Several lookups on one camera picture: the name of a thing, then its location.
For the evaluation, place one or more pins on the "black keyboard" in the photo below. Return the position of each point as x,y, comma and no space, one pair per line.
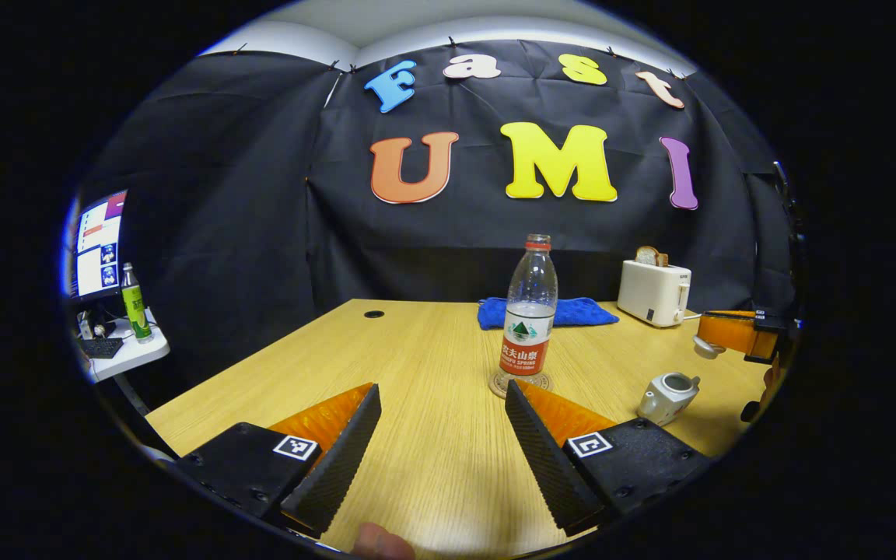
102,348

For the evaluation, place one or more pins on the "white toaster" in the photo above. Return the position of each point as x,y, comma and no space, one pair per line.
650,292

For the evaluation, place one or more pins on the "blue folded towel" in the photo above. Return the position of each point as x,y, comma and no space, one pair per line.
584,311

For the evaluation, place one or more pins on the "white teacup lid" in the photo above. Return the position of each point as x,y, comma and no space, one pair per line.
706,348

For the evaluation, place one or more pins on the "computer monitor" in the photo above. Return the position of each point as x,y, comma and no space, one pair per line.
98,249

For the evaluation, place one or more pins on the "green drink bottle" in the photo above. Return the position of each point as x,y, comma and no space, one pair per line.
135,307

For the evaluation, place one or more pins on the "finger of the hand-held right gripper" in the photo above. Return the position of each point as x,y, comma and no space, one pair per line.
771,338

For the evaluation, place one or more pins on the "white side table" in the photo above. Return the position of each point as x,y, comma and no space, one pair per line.
137,356

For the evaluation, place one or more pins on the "black backdrop cloth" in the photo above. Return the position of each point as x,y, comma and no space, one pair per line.
417,249

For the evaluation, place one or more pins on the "round wooden coaster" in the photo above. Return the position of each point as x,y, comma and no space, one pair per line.
498,386

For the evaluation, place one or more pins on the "bread slice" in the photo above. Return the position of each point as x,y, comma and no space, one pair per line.
650,257

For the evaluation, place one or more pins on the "white teacup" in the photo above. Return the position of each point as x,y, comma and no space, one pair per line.
666,400

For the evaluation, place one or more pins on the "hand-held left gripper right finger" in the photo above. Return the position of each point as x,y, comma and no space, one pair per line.
545,467

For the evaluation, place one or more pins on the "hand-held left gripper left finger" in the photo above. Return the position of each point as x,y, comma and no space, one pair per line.
335,467

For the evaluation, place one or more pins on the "clear water bottle red label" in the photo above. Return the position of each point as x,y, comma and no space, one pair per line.
528,311

